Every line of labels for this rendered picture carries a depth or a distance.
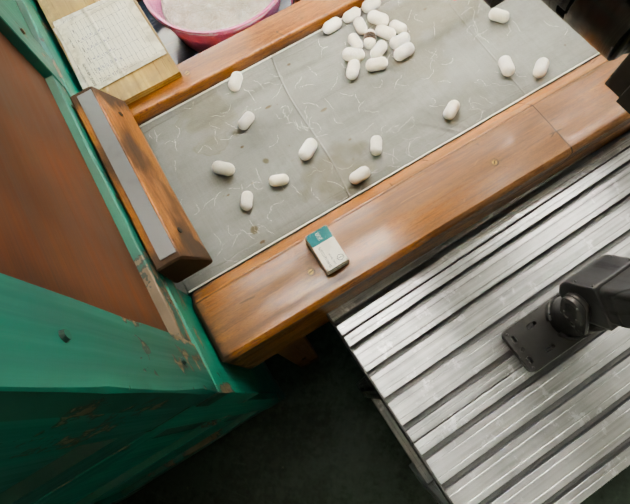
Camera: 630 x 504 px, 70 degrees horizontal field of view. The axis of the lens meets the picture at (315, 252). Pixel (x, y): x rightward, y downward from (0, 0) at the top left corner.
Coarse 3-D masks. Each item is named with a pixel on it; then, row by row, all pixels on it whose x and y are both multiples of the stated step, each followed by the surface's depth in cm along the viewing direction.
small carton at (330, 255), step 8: (312, 232) 62; (320, 232) 62; (328, 232) 62; (312, 240) 62; (320, 240) 62; (328, 240) 62; (336, 240) 62; (312, 248) 61; (320, 248) 61; (328, 248) 61; (336, 248) 61; (320, 256) 61; (328, 256) 61; (336, 256) 61; (344, 256) 61; (320, 264) 62; (328, 264) 61; (336, 264) 61; (344, 264) 62; (328, 272) 61
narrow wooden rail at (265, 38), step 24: (312, 0) 77; (336, 0) 77; (360, 0) 77; (264, 24) 76; (288, 24) 76; (312, 24) 76; (216, 48) 75; (240, 48) 75; (264, 48) 75; (192, 72) 74; (216, 72) 74; (144, 96) 73; (168, 96) 73; (192, 96) 75; (144, 120) 74
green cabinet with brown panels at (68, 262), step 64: (0, 0) 57; (0, 64) 47; (0, 128) 38; (64, 128) 57; (0, 192) 31; (64, 192) 44; (0, 256) 27; (64, 256) 35; (128, 256) 52; (0, 320) 21; (64, 320) 27; (128, 320) 37; (0, 384) 19; (64, 384) 23; (128, 384) 30; (192, 384) 43; (0, 448) 26; (64, 448) 41
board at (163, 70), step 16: (48, 0) 79; (64, 0) 79; (80, 0) 79; (96, 0) 79; (48, 16) 78; (64, 16) 78; (144, 16) 77; (160, 64) 73; (128, 80) 73; (144, 80) 73; (160, 80) 73; (128, 96) 72
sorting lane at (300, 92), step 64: (384, 0) 79; (448, 0) 78; (512, 0) 77; (256, 64) 77; (320, 64) 76; (448, 64) 74; (576, 64) 73; (192, 128) 74; (256, 128) 73; (320, 128) 72; (384, 128) 72; (448, 128) 71; (192, 192) 70; (256, 192) 70; (320, 192) 69
